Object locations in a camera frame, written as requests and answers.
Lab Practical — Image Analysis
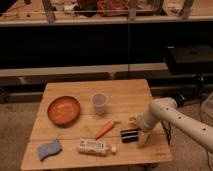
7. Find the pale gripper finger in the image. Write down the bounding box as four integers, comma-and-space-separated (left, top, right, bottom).
137, 131, 150, 147

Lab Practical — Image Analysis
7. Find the orange ceramic bowl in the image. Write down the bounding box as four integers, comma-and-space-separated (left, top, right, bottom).
47, 96, 80, 125

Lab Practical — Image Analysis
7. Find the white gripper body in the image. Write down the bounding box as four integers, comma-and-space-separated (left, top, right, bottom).
129, 111, 155, 131

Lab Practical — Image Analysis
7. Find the blue sponge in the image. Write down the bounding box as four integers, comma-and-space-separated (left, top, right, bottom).
37, 139, 62, 161

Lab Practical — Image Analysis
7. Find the translucent white cup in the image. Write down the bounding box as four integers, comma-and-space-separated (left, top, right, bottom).
91, 92, 108, 115

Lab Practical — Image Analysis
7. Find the orange toy carrot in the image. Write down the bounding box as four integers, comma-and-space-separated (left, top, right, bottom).
95, 121, 114, 139

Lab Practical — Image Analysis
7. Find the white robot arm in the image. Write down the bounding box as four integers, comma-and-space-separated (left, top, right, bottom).
132, 97, 213, 154

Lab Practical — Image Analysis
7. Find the white glue bottle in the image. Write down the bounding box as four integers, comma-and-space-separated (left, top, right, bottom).
76, 139, 117, 156

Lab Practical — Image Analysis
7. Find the black box on shelf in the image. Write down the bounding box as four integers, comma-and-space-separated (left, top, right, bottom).
166, 45, 213, 74

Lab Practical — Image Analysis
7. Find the orange clutter on shelf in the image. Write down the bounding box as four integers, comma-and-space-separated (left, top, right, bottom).
97, 0, 128, 16

